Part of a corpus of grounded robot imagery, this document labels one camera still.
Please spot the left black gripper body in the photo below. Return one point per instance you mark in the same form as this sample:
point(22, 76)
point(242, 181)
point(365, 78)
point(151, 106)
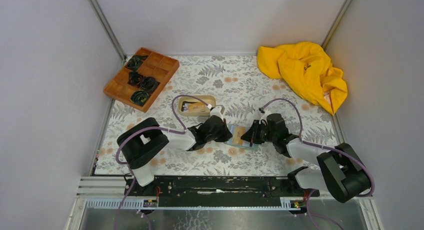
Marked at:
point(220, 136)

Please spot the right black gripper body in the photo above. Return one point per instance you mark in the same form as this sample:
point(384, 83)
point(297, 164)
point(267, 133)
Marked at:
point(265, 135)

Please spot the green card holder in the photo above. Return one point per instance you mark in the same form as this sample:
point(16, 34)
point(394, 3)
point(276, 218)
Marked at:
point(245, 145)

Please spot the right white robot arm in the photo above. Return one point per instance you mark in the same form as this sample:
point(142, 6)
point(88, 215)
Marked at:
point(340, 171)

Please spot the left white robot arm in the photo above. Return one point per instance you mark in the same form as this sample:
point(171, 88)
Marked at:
point(142, 143)

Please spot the floral table mat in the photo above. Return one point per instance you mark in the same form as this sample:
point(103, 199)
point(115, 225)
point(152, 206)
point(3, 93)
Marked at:
point(236, 83)

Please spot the beige oval tray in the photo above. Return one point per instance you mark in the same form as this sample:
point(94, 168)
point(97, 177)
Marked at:
point(206, 99)

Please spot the yellow cloth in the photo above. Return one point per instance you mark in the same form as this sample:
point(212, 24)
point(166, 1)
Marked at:
point(309, 72)

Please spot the orange compartment tray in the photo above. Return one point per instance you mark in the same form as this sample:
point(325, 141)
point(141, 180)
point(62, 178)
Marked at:
point(142, 78)

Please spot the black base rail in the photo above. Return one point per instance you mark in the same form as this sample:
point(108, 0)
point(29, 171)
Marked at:
point(220, 191)

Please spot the left aluminium frame post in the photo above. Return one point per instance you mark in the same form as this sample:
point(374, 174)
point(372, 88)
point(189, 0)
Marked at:
point(108, 29)

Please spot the aluminium frame post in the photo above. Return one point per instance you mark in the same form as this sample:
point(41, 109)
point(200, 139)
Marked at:
point(108, 29)
point(337, 21)

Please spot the right aluminium frame post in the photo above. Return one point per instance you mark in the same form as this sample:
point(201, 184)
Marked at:
point(337, 21)

